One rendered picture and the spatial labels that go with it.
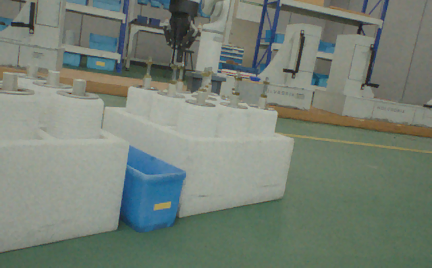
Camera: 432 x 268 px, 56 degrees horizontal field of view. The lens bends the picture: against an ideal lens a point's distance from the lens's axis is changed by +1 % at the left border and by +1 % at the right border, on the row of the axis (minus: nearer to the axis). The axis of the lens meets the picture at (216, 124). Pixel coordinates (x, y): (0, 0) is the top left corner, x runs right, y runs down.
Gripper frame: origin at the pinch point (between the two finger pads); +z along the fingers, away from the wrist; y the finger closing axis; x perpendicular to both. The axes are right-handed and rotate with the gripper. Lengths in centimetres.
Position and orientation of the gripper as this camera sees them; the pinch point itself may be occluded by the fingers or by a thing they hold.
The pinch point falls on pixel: (176, 57)
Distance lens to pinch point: 106.3
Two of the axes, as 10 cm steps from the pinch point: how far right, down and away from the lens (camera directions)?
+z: -1.6, 9.8, 1.5
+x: -7.2, -0.1, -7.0
